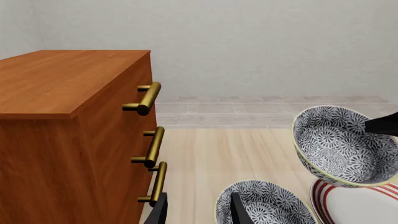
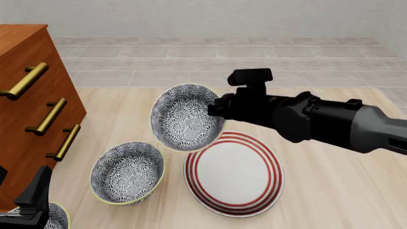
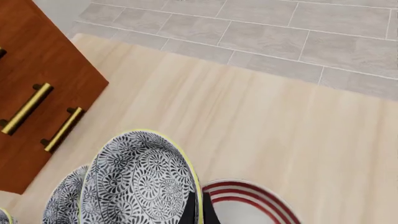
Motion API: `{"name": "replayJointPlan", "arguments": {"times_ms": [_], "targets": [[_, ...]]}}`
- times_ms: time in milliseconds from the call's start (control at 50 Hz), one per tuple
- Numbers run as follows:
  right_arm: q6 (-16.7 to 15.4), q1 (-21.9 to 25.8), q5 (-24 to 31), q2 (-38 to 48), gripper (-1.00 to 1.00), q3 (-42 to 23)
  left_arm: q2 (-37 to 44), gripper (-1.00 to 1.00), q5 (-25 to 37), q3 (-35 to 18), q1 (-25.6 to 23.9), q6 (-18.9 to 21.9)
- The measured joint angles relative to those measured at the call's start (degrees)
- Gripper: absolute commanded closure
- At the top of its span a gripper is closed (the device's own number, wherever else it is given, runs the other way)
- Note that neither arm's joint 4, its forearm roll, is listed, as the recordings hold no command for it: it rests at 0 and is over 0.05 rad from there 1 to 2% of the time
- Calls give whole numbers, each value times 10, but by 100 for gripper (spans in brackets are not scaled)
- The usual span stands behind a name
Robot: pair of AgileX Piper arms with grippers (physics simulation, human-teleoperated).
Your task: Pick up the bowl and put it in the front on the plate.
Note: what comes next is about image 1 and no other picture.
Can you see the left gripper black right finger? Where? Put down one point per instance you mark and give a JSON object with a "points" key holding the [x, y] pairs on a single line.
{"points": [[238, 211]]}

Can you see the red-brown wooden cabinet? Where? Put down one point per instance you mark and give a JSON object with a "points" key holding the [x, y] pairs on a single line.
{"points": [[56, 130]]}

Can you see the white plate with red rings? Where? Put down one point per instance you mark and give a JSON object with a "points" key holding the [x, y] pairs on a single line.
{"points": [[357, 205]]}

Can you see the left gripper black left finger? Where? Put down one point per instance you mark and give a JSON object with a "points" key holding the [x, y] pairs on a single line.
{"points": [[159, 211]]}

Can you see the wooden cabinet drawer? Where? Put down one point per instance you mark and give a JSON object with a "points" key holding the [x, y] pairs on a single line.
{"points": [[121, 93], [124, 193], [124, 147]]}

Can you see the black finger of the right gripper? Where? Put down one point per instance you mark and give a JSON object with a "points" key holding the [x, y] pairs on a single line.
{"points": [[384, 124]]}

